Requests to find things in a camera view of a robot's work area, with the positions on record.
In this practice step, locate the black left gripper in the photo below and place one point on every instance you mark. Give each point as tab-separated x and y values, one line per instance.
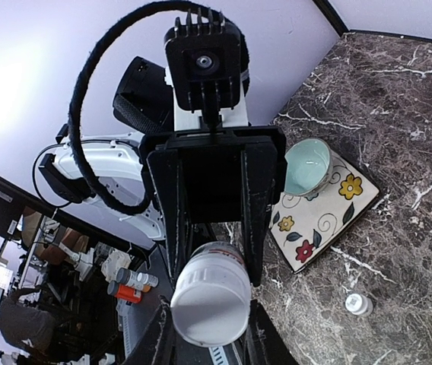
228	175

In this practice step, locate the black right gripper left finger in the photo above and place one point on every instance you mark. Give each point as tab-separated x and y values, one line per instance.
157	344

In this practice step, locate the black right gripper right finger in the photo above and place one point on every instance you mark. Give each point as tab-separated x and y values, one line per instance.
262	343

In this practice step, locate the white pill bottle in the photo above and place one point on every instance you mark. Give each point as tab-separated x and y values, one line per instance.
211	303
358	304

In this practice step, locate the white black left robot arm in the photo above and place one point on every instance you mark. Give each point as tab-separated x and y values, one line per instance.
109	170

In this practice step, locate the orange bottle background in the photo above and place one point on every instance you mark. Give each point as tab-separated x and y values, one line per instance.
123	292

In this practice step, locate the grey capped bottle background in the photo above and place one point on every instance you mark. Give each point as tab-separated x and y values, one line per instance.
141	281

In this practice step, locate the plain celadon green bowl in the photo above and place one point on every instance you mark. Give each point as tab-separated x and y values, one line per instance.
309	166

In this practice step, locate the square floral plate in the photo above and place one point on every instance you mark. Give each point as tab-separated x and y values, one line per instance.
303	228

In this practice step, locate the seated person in background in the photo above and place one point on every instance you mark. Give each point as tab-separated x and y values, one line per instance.
25	327

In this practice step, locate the white slotted cable duct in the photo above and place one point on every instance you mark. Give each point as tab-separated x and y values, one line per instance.
130	337

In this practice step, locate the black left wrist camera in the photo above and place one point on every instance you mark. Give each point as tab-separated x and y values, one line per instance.
205	59

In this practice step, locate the black frame post left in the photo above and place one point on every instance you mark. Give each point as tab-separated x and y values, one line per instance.
332	16

